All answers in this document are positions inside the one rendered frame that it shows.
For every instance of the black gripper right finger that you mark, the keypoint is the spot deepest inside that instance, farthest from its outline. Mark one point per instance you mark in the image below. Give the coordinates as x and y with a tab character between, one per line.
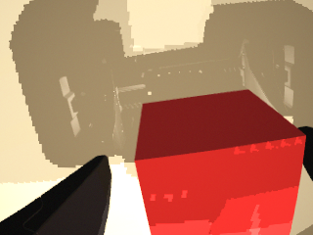
308	152

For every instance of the red block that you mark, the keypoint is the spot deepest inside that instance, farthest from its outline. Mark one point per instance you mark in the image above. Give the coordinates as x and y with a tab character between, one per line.
218	164

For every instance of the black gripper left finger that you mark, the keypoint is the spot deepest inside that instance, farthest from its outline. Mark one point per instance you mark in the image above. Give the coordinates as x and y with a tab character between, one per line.
78	205

